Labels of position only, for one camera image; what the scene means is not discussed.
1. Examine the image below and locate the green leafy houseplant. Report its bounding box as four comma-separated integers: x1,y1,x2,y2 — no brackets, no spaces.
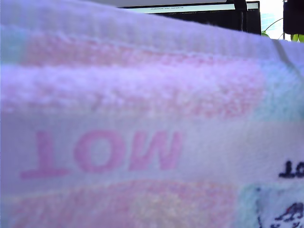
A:
261,18,304,43

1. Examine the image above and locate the black Huawei monitor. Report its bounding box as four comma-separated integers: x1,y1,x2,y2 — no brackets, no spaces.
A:
116,0,262,36

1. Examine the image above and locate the pastel printed tea towel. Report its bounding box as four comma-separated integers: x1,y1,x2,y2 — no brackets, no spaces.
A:
0,0,304,228

